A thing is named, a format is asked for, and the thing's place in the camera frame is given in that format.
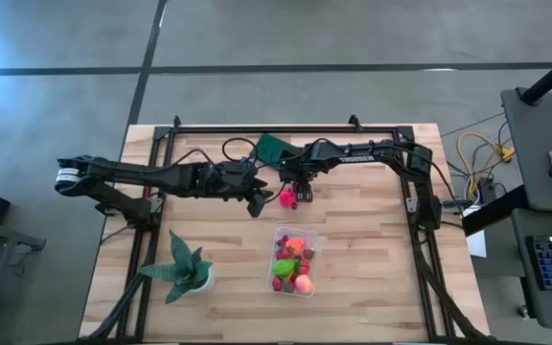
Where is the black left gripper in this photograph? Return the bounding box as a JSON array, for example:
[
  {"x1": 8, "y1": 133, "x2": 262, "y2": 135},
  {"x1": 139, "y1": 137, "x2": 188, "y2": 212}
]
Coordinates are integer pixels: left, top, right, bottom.
[{"x1": 197, "y1": 160, "x2": 275, "y2": 219}]

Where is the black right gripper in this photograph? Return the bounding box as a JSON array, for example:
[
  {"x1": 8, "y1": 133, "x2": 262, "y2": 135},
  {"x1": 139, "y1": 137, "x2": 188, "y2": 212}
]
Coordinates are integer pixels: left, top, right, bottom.
[{"x1": 278, "y1": 143, "x2": 328, "y2": 203}]

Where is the bright pink toy fruit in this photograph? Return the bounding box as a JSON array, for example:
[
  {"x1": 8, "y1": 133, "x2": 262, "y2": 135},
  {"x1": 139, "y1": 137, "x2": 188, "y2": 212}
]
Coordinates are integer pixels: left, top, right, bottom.
[{"x1": 278, "y1": 189, "x2": 298, "y2": 210}]

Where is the dark green container lid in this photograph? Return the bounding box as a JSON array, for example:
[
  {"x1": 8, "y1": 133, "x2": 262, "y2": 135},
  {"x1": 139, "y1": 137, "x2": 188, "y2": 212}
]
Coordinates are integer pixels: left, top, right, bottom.
[{"x1": 256, "y1": 132, "x2": 301, "y2": 167}]

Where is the green toy lime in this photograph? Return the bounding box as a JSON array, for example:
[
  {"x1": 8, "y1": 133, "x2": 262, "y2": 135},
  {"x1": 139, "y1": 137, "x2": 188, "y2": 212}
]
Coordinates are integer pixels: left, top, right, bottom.
[{"x1": 271, "y1": 258, "x2": 296, "y2": 279}]

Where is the clear plastic tupperware container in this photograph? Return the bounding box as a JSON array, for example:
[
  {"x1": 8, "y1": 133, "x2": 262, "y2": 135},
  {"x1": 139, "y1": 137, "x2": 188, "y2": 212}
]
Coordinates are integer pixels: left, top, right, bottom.
[{"x1": 266, "y1": 225, "x2": 321, "y2": 299}]

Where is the pale peach toy fruit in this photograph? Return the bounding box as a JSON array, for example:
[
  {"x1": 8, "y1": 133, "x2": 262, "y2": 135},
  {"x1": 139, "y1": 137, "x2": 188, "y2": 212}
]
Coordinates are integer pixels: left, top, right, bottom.
[{"x1": 293, "y1": 274, "x2": 314, "y2": 295}]

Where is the green plant in white pot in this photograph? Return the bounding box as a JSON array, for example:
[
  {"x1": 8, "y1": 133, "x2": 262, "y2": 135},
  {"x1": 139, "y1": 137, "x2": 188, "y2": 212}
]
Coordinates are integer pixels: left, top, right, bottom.
[{"x1": 137, "y1": 229, "x2": 216, "y2": 306}]

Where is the white paper sheet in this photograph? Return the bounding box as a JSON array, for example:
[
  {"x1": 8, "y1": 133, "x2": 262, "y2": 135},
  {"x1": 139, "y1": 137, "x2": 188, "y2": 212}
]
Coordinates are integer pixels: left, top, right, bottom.
[{"x1": 462, "y1": 205, "x2": 489, "y2": 260}]

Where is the grey side desk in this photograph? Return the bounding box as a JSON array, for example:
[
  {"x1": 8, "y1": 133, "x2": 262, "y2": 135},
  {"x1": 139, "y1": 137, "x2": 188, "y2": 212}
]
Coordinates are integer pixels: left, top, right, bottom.
[{"x1": 499, "y1": 87, "x2": 552, "y2": 215}]

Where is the grey keyboard desk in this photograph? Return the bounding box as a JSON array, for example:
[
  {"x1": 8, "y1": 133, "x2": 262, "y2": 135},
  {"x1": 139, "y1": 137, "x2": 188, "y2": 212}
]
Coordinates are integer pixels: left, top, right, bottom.
[{"x1": 510, "y1": 209, "x2": 552, "y2": 333}]

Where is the black round pole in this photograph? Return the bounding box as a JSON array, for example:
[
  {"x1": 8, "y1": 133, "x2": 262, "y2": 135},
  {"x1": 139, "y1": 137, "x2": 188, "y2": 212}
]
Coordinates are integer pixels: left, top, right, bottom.
[{"x1": 518, "y1": 43, "x2": 552, "y2": 105}]

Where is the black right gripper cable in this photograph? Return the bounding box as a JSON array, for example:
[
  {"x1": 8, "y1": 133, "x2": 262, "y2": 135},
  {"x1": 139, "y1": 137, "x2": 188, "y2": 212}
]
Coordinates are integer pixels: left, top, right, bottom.
[{"x1": 256, "y1": 136, "x2": 457, "y2": 207}]

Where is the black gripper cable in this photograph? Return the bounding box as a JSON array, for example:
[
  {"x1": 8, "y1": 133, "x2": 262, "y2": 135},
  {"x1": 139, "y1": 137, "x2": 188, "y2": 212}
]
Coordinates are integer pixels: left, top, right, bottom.
[
  {"x1": 256, "y1": 136, "x2": 457, "y2": 207},
  {"x1": 158, "y1": 137, "x2": 261, "y2": 170}
]

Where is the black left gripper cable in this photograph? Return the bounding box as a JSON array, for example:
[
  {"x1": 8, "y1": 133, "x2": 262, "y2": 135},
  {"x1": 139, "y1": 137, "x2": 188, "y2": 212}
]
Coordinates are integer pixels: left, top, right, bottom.
[{"x1": 158, "y1": 137, "x2": 261, "y2": 170}]

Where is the black aluminium table frame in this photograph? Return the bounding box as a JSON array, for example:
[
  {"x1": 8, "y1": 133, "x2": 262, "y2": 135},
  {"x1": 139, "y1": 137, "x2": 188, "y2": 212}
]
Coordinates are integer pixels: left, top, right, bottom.
[{"x1": 77, "y1": 113, "x2": 493, "y2": 344}]

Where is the yellow floor cable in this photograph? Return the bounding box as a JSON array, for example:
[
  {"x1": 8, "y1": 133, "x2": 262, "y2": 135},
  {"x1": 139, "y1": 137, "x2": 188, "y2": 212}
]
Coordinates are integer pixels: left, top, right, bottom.
[{"x1": 456, "y1": 131, "x2": 516, "y2": 191}]

